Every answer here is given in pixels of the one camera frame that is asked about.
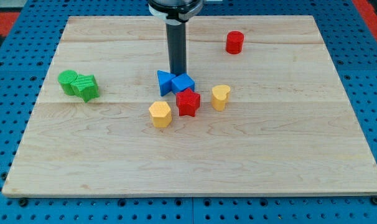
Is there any robot arm black white flange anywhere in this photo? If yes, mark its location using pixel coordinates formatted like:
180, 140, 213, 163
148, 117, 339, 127
148, 0, 203, 26

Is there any red star block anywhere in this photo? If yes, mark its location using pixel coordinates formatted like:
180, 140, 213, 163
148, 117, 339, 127
176, 88, 201, 117

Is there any yellow hexagon block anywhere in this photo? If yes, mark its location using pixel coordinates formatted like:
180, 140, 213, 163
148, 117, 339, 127
149, 101, 172, 128

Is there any blue cube block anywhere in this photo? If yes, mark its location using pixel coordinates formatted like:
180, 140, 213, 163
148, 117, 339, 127
171, 73, 195, 94

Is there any yellow heart block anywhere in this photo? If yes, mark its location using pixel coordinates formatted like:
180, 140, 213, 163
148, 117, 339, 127
211, 85, 231, 111

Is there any blue triangle block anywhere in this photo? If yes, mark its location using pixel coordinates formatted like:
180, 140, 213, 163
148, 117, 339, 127
157, 70, 176, 96

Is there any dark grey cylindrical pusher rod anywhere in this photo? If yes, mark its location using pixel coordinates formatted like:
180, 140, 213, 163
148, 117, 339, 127
166, 23, 187, 75

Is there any light wooden board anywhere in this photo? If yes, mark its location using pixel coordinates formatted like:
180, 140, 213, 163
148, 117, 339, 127
2, 16, 377, 198

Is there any red cylinder block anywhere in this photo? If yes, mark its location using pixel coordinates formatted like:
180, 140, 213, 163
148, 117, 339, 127
225, 30, 244, 55

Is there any green star block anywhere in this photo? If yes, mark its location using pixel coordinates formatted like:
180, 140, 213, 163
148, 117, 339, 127
71, 75, 100, 103

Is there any green cylinder block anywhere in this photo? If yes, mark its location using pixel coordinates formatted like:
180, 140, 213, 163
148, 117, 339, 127
57, 70, 78, 95

